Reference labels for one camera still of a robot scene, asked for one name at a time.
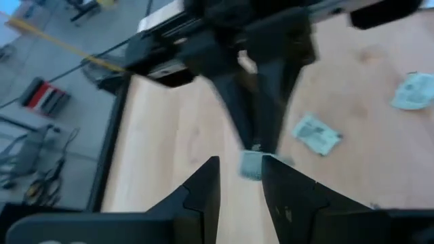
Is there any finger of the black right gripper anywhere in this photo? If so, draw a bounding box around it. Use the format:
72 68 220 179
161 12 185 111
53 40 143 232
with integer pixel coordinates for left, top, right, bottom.
256 63 303 154
210 71 259 153

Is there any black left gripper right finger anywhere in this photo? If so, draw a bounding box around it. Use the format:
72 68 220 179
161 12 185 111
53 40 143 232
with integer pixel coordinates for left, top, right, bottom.
260 155 391 244

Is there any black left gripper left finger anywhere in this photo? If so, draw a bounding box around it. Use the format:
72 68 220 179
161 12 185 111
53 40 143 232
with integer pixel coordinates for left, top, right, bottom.
145 155 222 244

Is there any red black floor box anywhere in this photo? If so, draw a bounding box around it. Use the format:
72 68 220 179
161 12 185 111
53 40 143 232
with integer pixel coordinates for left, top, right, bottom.
19 77 71 119

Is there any black aluminium table frame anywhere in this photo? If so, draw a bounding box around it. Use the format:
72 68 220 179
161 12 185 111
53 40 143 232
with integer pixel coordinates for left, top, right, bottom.
86 73 133 213

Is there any black floor cable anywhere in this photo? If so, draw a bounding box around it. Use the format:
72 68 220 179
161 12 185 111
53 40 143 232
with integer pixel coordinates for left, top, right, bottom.
0 37 132 109

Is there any grey floor cable bundle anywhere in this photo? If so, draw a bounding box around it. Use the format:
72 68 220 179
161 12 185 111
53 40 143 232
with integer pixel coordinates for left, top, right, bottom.
0 115 81 207

